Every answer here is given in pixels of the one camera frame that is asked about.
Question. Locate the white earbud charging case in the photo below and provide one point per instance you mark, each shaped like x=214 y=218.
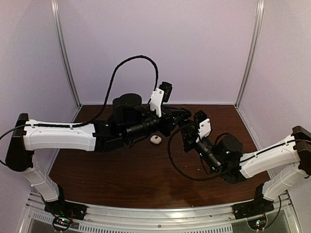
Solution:
x=155 y=139

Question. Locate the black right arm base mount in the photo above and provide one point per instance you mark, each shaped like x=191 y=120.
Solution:
x=254 y=210

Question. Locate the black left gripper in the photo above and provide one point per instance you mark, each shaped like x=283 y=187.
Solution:
x=170 y=113

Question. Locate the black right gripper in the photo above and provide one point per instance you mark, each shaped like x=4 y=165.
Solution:
x=188 y=137

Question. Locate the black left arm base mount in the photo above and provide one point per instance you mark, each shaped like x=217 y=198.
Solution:
x=64 y=212

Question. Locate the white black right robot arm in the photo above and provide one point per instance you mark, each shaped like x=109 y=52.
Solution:
x=227 y=158

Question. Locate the aluminium frame post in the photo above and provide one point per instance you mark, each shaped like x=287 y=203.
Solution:
x=63 y=52
x=252 y=50

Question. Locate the right aluminium frame post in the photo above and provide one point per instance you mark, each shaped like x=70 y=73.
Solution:
x=252 y=50

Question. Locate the left aluminium frame post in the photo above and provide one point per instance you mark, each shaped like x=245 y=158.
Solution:
x=63 y=52

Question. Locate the black earbud charging case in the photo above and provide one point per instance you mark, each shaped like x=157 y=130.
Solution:
x=186 y=114

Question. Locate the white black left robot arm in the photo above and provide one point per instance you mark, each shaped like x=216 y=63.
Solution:
x=129 y=122

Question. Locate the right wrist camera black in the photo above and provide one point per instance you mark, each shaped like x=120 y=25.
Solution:
x=204 y=126

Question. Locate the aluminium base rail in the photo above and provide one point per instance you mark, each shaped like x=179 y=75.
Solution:
x=206 y=219

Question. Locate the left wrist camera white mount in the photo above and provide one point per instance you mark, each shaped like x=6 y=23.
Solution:
x=160 y=95

